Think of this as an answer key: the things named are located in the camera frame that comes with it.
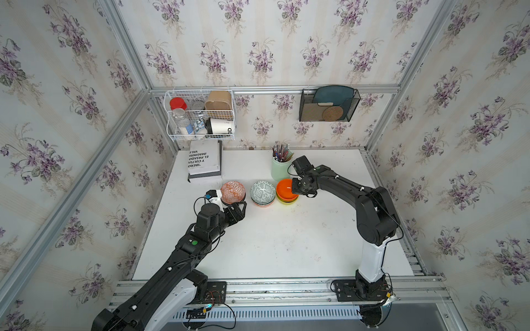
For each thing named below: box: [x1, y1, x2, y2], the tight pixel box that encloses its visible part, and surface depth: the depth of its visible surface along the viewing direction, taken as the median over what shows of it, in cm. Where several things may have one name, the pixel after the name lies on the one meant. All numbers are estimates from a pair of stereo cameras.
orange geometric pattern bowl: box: [220, 180, 246, 205], surface depth 97 cm
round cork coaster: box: [321, 106, 344, 122], surface depth 99 cm
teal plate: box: [312, 84, 355, 121], surface depth 94 cm
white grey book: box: [187, 139, 223, 183], surface depth 107 cm
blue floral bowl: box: [220, 197, 245, 207], surface depth 95 cm
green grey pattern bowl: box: [249, 180, 277, 205], surface depth 97 cm
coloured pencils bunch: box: [271, 144, 295, 163], surface depth 101 cm
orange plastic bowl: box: [276, 178, 299, 201], surface depth 96 cm
